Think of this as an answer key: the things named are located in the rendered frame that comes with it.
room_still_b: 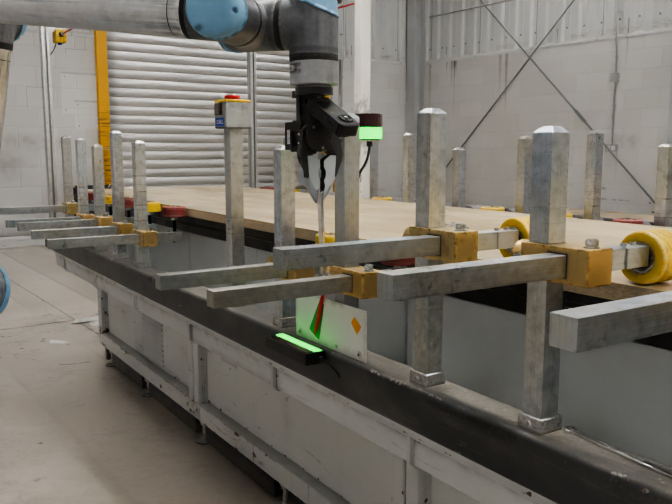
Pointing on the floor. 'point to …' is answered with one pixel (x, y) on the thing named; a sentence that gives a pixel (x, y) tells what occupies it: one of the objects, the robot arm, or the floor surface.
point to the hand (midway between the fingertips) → (320, 196)
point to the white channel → (362, 82)
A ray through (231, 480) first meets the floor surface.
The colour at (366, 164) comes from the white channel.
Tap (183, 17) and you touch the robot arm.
